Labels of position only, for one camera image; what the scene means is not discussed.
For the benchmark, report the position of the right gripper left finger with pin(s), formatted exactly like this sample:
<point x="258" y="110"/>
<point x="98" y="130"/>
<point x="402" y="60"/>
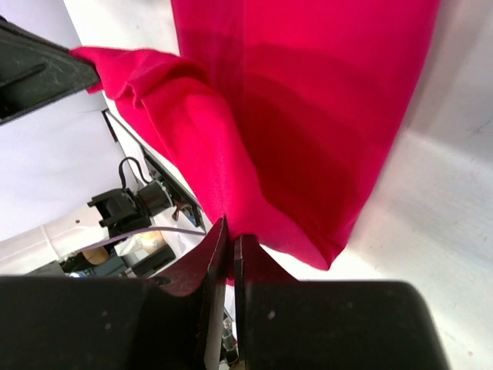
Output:
<point x="170" y="321"/>

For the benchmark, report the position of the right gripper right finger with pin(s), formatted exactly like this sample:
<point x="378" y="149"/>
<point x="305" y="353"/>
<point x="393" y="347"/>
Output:
<point x="283" y="323"/>

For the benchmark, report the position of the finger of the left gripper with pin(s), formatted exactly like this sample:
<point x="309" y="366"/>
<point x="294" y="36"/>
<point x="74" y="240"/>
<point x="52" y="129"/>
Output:
<point x="36" y="72"/>

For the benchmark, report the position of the red t shirt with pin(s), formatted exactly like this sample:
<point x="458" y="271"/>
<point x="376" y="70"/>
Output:
<point x="278" y="114"/>

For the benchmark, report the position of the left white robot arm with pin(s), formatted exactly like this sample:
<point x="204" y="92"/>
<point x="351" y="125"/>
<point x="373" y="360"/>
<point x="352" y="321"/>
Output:
<point x="53" y="161"/>

